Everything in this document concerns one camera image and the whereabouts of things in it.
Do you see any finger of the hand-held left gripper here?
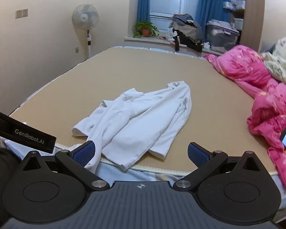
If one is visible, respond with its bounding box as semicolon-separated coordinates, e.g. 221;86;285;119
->
0;107;57;154

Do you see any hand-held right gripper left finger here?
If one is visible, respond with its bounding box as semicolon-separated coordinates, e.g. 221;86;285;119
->
21;140;110;192

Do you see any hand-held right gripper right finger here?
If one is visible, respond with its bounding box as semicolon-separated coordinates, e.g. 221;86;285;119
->
173;142;265;192

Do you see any white long-sleeve shirt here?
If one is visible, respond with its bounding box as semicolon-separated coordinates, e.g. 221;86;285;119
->
71;81;192;174

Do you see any pile of dark clothes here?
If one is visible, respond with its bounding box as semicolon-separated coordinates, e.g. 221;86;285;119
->
165;13;204;53

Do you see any pink floral quilt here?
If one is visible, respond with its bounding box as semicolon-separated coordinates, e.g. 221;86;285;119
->
203;45;286;190

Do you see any tan bed mattress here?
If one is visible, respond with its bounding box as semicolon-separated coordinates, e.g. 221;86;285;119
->
0;45;286;222

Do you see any clear plastic storage bin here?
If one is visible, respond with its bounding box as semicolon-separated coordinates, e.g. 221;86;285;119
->
206;19;240;53

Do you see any white windowsill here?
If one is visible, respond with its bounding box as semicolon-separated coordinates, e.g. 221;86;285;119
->
124;36;227;56

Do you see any white green floral quilt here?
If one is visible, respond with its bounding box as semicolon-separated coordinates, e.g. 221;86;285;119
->
260;35;286;88

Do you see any white standing fan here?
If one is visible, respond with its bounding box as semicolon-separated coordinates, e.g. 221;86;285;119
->
72;3;100;59

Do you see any potted green plant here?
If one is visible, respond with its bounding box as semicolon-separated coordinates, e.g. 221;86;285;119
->
133;21;160;38

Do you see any wooden wardrobe panel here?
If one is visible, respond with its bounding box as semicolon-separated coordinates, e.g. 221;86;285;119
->
239;0;266;53

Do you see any blue curtain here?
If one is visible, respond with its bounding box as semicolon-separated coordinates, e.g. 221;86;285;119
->
195;0;233;27
136;0;151;24

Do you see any cluttered shelf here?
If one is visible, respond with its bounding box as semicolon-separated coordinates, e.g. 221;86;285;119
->
223;0;247;30

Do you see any window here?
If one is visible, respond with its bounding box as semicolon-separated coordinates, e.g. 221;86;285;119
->
149;0;202;28

